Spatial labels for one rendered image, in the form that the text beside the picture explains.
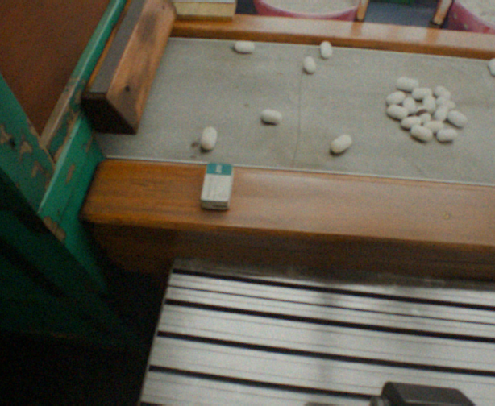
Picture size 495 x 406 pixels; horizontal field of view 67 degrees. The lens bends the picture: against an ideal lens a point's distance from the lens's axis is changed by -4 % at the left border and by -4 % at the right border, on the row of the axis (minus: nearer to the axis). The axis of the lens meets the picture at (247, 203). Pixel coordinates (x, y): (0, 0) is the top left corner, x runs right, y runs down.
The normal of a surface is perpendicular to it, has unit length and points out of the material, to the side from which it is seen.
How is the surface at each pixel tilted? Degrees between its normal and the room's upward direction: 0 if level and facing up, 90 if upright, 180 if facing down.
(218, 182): 0
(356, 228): 0
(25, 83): 90
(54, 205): 90
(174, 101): 0
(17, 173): 90
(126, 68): 67
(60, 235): 88
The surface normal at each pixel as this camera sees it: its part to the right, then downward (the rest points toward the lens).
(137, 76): 0.92, -0.14
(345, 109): 0.00, -0.53
